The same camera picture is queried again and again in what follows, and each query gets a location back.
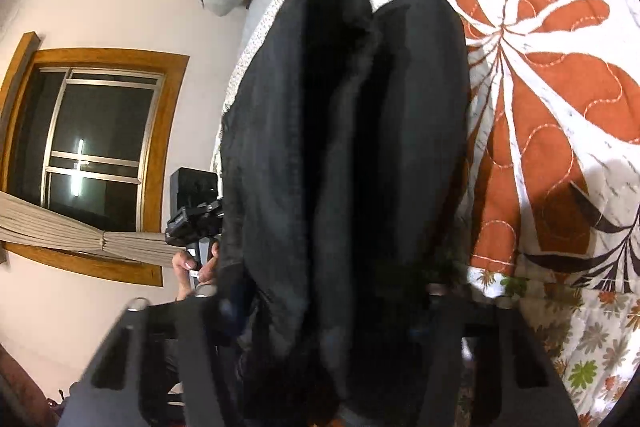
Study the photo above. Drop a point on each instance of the wooden framed window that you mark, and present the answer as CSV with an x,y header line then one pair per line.
x,y
100,117

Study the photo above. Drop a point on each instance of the beige tied curtain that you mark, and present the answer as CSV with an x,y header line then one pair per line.
x,y
75,234

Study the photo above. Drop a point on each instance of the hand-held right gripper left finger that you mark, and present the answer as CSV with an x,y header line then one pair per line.
x,y
200,347

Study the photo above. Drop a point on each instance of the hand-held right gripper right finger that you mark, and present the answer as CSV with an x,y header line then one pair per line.
x,y
450,342

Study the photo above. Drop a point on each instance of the black pants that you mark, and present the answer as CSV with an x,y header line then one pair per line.
x,y
325,157

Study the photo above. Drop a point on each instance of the person's left hand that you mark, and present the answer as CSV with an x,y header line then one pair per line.
x,y
207,274

